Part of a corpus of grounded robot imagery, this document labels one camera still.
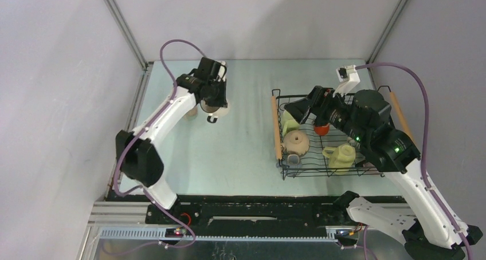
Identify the aluminium slotted rail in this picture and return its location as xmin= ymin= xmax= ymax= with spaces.
xmin=98 ymin=227 xmax=337 ymax=242

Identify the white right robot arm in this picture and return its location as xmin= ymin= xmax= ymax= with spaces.
xmin=284 ymin=86 xmax=483 ymax=259

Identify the beige round speckled mug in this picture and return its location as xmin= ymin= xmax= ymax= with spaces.
xmin=281 ymin=130 xmax=310 ymax=156

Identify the floral patterned cream mug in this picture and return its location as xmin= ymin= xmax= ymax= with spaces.
xmin=184 ymin=106 xmax=198 ymax=120

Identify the yellow green faceted mug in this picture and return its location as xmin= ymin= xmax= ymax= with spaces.
xmin=322 ymin=144 xmax=356 ymax=175

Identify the black wire dish rack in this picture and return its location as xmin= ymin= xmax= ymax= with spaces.
xmin=272 ymin=85 xmax=420 ymax=181

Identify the left wooden rack handle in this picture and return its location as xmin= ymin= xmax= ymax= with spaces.
xmin=271 ymin=96 xmax=283 ymax=161

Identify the small grey blue cup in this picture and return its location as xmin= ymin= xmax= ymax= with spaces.
xmin=287 ymin=154 xmax=301 ymax=168

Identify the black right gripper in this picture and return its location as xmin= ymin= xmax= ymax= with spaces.
xmin=284 ymin=86 xmax=368 ymax=145

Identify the wooden rack handle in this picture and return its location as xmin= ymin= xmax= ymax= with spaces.
xmin=271 ymin=96 xmax=283 ymax=161
xmin=389 ymin=91 xmax=415 ymax=143

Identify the white mug black handle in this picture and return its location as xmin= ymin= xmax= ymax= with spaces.
xmin=200 ymin=101 xmax=231 ymax=124

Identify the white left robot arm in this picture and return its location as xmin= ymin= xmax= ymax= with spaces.
xmin=115 ymin=57 xmax=230 ymax=224

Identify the right wooden rack handle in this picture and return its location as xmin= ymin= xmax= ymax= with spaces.
xmin=389 ymin=91 xmax=415 ymax=143

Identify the small red orange cup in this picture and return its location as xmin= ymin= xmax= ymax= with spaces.
xmin=313 ymin=124 xmax=330 ymax=136

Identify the light green mug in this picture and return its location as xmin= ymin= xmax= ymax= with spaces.
xmin=281 ymin=111 xmax=300 ymax=137

